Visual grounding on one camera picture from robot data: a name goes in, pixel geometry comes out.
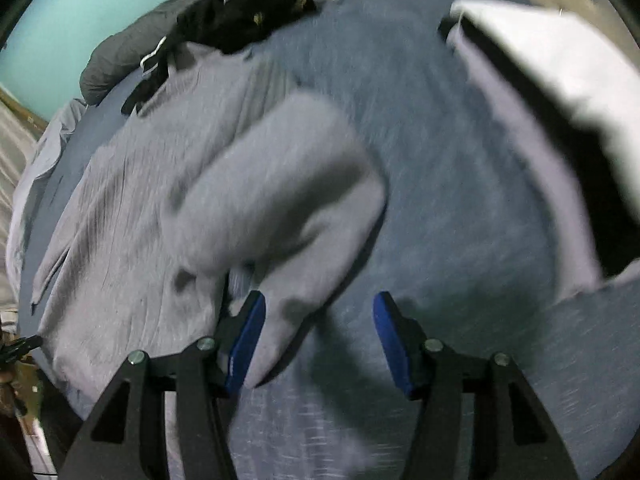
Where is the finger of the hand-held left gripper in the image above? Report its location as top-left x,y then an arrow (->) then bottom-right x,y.
0,335 -> 44,362

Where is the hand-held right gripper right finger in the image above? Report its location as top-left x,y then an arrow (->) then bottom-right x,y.
373,291 -> 581,480

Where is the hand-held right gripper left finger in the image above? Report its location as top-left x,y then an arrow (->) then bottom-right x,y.
59,290 -> 267,480

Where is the grey knit sweater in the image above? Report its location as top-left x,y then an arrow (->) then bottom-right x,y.
30,42 -> 388,411

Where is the pile of dark clothes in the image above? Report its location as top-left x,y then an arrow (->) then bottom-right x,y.
120,0 -> 318,116

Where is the bed with blue sheet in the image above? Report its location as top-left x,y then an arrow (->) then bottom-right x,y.
15,0 -> 640,480

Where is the pale curtain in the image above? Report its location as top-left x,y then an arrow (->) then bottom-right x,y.
0,87 -> 47,302

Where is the lavender crumpled sheet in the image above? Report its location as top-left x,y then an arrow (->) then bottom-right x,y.
5,97 -> 89,307

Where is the black folded garment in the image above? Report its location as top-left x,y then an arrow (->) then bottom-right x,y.
439,12 -> 640,279

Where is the black white striped garment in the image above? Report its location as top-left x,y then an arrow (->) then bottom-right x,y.
139,36 -> 169,75

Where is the dark grey rolled duvet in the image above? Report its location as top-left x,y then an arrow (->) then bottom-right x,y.
80,0 -> 491,106

